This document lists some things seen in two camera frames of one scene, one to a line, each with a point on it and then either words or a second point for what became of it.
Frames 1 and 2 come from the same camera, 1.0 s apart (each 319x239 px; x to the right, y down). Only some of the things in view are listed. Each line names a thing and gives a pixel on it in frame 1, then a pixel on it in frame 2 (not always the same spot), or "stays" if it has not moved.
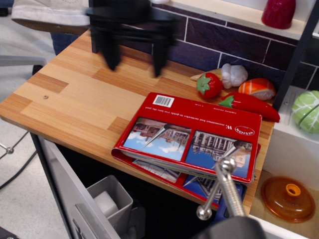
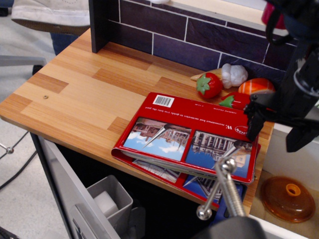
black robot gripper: (130, 18) to (289, 104)
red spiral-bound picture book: (177, 143) stays
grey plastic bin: (114, 199) stays
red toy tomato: (209, 85) stays
